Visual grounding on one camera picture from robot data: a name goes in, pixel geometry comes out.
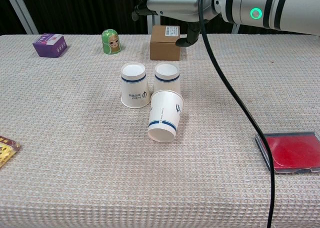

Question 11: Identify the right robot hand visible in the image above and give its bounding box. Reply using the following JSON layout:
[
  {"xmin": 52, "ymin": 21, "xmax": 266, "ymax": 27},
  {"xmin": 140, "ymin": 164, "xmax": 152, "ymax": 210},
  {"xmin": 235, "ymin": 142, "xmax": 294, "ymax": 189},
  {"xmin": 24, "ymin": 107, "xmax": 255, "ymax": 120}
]
[{"xmin": 131, "ymin": 0, "xmax": 221, "ymax": 48}]

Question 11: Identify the white paper cup blue band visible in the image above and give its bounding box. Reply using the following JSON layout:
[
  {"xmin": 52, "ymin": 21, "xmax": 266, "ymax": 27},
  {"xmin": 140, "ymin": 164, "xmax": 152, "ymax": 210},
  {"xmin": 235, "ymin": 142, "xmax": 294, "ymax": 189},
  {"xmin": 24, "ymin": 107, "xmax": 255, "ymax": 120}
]
[
  {"xmin": 147, "ymin": 89, "xmax": 185, "ymax": 143},
  {"xmin": 120, "ymin": 62, "xmax": 151, "ymax": 109},
  {"xmin": 153, "ymin": 62, "xmax": 181, "ymax": 96}
]

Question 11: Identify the red and white box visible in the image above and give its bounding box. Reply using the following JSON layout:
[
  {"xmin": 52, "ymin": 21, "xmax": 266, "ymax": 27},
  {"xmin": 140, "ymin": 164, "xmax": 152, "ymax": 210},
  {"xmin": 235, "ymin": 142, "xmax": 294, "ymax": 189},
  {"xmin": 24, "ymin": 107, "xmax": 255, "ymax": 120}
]
[{"xmin": 254, "ymin": 131, "xmax": 320, "ymax": 174}]

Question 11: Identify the brown cardboard box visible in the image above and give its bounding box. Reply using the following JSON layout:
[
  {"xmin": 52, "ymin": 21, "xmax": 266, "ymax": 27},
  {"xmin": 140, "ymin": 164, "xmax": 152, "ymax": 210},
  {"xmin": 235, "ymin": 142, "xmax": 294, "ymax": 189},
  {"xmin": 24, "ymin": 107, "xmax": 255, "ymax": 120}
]
[{"xmin": 149, "ymin": 25, "xmax": 182, "ymax": 61}]

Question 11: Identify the green nesting doll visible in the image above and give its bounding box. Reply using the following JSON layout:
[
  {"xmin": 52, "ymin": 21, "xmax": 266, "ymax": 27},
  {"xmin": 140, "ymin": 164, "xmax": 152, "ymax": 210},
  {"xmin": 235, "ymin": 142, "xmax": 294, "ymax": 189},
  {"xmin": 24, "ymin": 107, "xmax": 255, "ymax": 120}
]
[{"xmin": 101, "ymin": 29, "xmax": 122, "ymax": 55}]

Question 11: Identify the purple carton box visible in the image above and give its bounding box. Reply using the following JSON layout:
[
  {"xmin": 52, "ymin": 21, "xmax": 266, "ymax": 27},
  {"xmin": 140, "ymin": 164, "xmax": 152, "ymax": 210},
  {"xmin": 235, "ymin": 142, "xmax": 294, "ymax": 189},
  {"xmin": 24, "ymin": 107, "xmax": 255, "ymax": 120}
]
[{"xmin": 32, "ymin": 33, "xmax": 68, "ymax": 58}]

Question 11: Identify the beige woven tablecloth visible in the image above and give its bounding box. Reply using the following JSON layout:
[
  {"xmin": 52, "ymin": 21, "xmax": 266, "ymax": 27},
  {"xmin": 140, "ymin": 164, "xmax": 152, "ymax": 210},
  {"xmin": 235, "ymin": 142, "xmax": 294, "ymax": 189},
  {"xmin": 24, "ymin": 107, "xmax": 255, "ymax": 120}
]
[{"xmin": 0, "ymin": 34, "xmax": 320, "ymax": 228}]

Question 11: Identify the yellow brown snack packet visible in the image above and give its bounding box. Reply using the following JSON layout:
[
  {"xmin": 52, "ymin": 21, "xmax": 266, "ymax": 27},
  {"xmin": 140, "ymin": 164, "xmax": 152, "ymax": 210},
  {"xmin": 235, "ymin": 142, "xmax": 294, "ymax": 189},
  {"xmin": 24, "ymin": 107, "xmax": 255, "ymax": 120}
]
[{"xmin": 0, "ymin": 135, "xmax": 21, "ymax": 169}]

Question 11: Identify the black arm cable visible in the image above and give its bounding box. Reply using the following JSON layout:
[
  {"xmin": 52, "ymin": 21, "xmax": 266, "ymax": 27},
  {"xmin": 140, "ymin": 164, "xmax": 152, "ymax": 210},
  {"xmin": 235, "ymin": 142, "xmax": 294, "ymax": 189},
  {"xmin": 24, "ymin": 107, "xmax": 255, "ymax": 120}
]
[{"xmin": 198, "ymin": 0, "xmax": 276, "ymax": 228}]

